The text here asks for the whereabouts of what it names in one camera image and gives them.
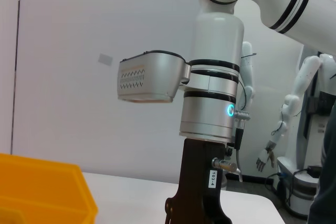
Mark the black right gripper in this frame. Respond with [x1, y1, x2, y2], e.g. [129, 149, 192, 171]
[165, 138, 234, 224]

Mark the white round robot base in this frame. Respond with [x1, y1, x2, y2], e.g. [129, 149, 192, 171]
[277, 155, 321, 216]

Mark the person in dark clothes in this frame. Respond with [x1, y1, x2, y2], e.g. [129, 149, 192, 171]
[307, 103, 336, 224]

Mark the white humanoid robot black head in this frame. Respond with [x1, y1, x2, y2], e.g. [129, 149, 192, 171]
[256, 53, 336, 174]

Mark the grey sticker label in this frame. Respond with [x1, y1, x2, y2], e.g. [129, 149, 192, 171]
[98, 53, 114, 65]

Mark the yellow plastic bin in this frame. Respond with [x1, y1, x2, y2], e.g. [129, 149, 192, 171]
[0, 153, 99, 224]

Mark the silver right wrist post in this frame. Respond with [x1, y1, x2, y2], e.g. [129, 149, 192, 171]
[212, 157, 241, 175]

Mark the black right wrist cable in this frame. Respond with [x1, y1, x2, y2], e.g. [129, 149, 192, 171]
[232, 109, 252, 183]

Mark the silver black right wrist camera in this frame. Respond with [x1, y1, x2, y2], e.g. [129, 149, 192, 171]
[117, 50, 192, 103]

